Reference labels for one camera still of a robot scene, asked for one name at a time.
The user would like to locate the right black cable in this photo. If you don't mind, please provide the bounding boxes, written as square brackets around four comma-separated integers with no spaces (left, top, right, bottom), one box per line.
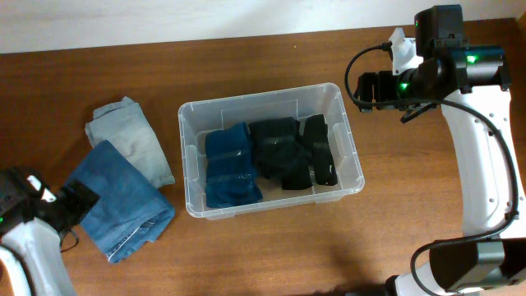
[344,41,521,296]

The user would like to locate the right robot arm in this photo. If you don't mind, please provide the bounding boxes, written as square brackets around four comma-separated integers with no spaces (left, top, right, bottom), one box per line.
[348,5,525,296]

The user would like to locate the blue jeans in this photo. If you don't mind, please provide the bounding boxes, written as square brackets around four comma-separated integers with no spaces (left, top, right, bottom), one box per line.
[67,141,175,263]

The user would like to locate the black garment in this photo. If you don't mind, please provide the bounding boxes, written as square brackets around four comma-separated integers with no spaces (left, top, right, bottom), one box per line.
[282,114,338,190]

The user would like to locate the light grey jeans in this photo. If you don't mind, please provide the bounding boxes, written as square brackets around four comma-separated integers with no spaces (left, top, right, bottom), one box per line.
[85,96,175,188]

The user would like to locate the dark navy garment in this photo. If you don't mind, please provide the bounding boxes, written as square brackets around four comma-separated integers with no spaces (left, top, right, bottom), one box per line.
[248,117,311,179]

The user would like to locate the clear plastic storage bin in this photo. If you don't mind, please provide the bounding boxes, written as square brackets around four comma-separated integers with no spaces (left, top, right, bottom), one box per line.
[178,82,365,220]

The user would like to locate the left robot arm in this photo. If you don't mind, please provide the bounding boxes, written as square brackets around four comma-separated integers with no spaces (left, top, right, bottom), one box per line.
[1,167,99,295]

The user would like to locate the black cable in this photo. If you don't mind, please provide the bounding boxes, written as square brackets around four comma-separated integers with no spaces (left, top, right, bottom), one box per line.
[344,41,521,296]
[59,228,80,253]

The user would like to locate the left black cable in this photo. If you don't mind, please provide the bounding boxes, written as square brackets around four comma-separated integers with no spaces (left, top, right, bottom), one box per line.
[59,228,80,253]

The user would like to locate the blue garment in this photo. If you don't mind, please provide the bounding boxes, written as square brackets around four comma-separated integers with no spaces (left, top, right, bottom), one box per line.
[205,122,262,208]

